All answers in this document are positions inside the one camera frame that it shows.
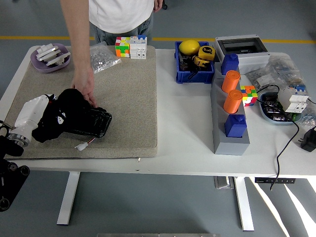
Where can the blue plastic bin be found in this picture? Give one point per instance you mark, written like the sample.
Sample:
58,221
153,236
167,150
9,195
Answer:
195,77

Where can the white table leg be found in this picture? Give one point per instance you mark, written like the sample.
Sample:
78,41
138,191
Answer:
67,197
244,205

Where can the white circuit breaker blue clips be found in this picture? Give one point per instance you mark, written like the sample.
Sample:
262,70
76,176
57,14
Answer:
292,101

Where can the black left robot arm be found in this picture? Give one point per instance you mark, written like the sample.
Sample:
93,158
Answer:
10,187

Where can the dark metal tool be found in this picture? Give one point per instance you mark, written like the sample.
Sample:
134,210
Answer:
185,64

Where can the yellow round ball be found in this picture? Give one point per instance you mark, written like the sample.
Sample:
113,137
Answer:
189,47

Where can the person's right hand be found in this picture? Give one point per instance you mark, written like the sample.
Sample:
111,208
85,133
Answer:
84,81

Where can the clear bag of metal rings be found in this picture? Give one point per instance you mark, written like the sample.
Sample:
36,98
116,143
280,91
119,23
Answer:
309,119

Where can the person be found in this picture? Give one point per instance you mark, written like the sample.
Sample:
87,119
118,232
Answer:
121,14

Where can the black circuit modules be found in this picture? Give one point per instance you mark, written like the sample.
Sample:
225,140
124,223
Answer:
271,106

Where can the grey metal box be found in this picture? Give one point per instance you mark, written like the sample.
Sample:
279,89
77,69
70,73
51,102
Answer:
223,182

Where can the black chair caster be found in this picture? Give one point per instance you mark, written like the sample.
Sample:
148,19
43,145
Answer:
165,7

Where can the black padding cloth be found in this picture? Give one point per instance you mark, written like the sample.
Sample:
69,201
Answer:
101,109

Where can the person's right forearm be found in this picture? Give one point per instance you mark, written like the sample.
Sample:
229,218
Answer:
79,37

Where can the clear bag of coloured parts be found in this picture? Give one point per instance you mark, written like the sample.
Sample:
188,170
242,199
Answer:
286,69

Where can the light blue oval tray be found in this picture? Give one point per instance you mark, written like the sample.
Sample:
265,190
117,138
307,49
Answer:
271,119

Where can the long grey block holder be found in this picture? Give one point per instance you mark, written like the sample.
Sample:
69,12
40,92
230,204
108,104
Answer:
230,146

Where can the large colourful puzzle cube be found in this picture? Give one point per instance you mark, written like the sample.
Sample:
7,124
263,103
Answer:
122,48

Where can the clear bag of metal nuts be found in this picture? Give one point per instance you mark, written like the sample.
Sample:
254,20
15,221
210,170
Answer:
103,59

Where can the white slotted block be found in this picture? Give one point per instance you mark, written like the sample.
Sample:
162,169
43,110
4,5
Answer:
48,47

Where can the clear bag of grey parts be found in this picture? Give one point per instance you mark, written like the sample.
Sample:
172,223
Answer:
263,79

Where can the grey electrical enclosure box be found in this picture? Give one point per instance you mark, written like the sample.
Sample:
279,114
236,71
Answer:
254,58

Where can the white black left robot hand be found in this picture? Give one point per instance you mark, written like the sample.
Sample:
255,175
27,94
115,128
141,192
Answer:
32,113

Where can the grey-brown mat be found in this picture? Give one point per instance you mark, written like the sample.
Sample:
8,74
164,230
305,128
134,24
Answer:
123,98

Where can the white T-shaped bracket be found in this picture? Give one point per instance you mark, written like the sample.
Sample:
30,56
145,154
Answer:
58,59

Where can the orange cylinder peg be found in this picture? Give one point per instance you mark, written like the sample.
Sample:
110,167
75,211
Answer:
232,102
230,81

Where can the blue square peg block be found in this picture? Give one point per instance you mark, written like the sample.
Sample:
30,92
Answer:
229,65
235,127

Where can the black table control panel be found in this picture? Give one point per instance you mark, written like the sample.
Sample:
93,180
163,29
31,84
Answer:
275,180

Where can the purple oval tray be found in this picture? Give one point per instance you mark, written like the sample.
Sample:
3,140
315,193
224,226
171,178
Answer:
40,66

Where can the person's left hand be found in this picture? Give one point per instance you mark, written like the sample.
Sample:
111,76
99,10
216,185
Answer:
158,5

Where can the black power adapter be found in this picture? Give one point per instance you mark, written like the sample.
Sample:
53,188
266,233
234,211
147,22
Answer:
309,140

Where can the white breaker stack blue top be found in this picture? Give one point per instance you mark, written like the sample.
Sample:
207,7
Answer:
138,49

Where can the small colourful puzzle cube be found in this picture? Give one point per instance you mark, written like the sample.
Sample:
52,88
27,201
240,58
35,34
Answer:
249,97

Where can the silver flat bar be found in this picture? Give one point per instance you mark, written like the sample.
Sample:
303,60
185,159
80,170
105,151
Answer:
49,53

